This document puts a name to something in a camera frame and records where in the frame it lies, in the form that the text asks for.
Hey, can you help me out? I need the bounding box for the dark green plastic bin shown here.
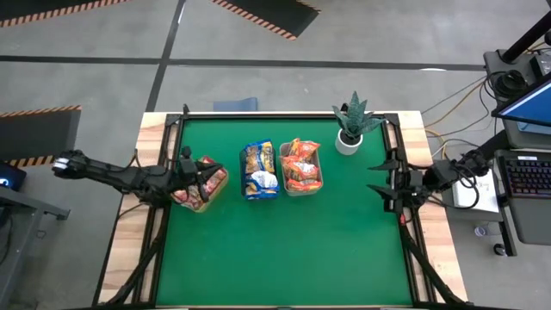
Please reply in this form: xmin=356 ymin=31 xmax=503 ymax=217
xmin=238 ymin=141 xmax=281 ymax=202

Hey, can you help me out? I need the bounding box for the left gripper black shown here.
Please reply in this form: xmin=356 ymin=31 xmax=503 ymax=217
xmin=171 ymin=146 xmax=224 ymax=203

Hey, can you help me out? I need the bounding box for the snake plant in white pot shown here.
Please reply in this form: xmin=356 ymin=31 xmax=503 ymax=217
xmin=331 ymin=90 xmax=387 ymax=156

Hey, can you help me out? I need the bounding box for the black stand pole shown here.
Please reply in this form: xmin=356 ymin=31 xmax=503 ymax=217
xmin=501 ymin=10 xmax=551 ymax=65

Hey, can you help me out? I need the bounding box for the black hazard-striped floor mat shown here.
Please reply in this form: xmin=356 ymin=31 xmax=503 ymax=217
xmin=0 ymin=105 xmax=83 ymax=169
xmin=0 ymin=0 xmax=128 ymax=29
xmin=210 ymin=0 xmax=322 ymax=42

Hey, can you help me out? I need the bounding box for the yellow-green plastic bin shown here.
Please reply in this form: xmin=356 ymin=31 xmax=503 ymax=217
xmin=171 ymin=155 xmax=230 ymax=214

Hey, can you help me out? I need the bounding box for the orange Maruchan noodle packet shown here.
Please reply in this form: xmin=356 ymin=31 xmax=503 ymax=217
xmin=281 ymin=155 xmax=320 ymax=183
xmin=286 ymin=178 xmax=323 ymax=194
xmin=287 ymin=137 xmax=322 ymax=161

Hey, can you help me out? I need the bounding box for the grey computer cart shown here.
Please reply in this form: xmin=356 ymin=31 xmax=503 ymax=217
xmin=482 ymin=47 xmax=551 ymax=259

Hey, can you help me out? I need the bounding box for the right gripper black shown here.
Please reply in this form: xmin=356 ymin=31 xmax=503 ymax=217
xmin=367 ymin=148 xmax=425 ymax=215

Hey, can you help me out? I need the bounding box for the computer monitor blue screen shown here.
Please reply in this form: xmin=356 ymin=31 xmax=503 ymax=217
xmin=492 ymin=77 xmax=551 ymax=129

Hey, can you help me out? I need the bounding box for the white labelled box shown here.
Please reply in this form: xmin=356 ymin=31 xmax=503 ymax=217
xmin=451 ymin=167 xmax=500 ymax=214

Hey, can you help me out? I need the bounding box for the grey metal desk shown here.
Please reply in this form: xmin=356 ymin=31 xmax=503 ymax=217
xmin=0 ymin=184 xmax=71 ymax=310

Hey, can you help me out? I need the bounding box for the black metal table frame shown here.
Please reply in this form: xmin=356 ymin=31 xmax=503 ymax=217
xmin=92 ymin=102 xmax=474 ymax=310

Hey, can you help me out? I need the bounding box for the yellow floor cable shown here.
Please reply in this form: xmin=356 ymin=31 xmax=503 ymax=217
xmin=424 ymin=81 xmax=486 ymax=160

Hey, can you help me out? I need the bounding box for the black computer blue light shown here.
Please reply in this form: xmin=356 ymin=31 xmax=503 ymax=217
xmin=0 ymin=162 xmax=28 ymax=193

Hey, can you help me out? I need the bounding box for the white plastic bin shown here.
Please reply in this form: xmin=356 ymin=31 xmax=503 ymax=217
xmin=279 ymin=139 xmax=327 ymax=198

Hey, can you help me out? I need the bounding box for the small black box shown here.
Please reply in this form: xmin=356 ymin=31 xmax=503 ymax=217
xmin=529 ymin=52 xmax=551 ymax=78

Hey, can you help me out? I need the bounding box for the black coiled cable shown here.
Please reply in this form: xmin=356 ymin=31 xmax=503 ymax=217
xmin=492 ymin=68 xmax=529 ymax=98

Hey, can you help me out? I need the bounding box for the black floor cable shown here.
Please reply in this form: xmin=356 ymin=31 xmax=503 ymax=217
xmin=420 ymin=76 xmax=487 ymax=116

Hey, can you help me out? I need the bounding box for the blue Maruchan noodle packet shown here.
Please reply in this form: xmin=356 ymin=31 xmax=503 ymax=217
xmin=244 ymin=139 xmax=276 ymax=174
xmin=251 ymin=170 xmax=280 ymax=190
xmin=243 ymin=183 xmax=280 ymax=202

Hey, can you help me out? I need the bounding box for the black backlit keyboard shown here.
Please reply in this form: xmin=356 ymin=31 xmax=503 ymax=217
xmin=501 ymin=153 xmax=551 ymax=200

